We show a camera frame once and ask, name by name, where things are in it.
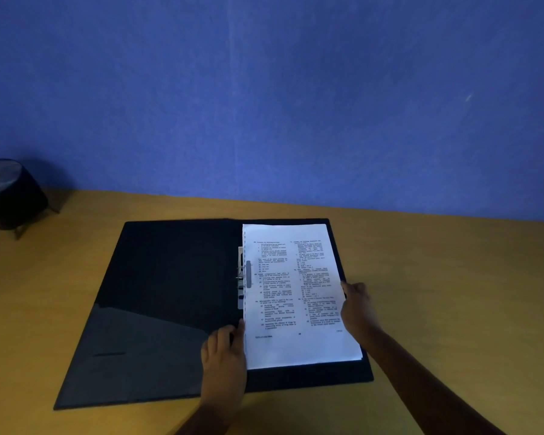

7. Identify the white printed paper sheet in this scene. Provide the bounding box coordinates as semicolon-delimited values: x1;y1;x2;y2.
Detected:
242;224;364;370

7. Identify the black open file folder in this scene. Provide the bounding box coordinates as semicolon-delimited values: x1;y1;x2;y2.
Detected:
53;217;374;411

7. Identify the metal folder clip fastener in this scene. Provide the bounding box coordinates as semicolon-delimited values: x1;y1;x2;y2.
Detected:
236;246;253;311

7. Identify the person's left hand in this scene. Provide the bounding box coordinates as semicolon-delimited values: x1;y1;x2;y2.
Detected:
201;318;248;406

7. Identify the black round speaker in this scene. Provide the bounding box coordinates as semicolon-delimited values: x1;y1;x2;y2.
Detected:
0;159;61;241

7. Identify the person's right forearm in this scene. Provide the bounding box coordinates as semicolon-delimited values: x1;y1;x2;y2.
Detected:
366;327;508;435

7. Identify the person's right hand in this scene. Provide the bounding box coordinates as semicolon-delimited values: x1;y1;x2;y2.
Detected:
339;281;384;347

